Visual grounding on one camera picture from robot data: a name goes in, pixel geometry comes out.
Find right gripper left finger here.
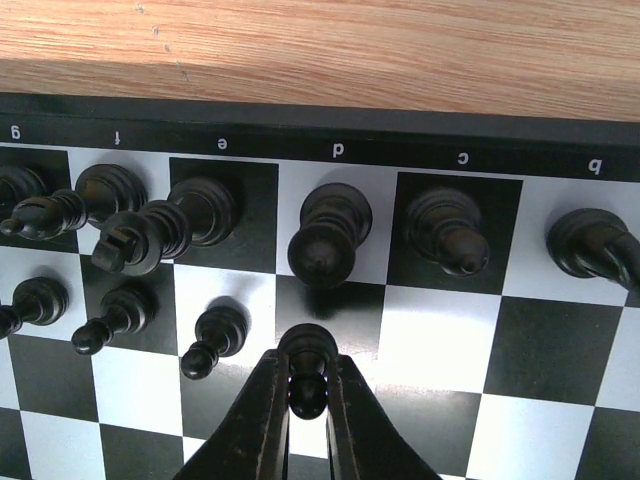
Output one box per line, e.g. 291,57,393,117
175,349,289,480

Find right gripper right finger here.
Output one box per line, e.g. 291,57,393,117
327,355,439,480

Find black pawn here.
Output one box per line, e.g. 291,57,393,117
278,323,338,420
180,296,250,380
1,277,70,339
71,282,159,355

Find black magnetic chess board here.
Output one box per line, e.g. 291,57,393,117
1,93,639,479

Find black queen piece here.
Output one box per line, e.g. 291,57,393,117
287,182,373,289

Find black bishop piece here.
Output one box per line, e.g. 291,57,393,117
402,187,490,277
1,164,148,241

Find black king piece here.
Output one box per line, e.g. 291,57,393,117
91,177,239,277

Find black knight piece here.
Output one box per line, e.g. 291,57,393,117
546,208,639,292
1,165,48,220

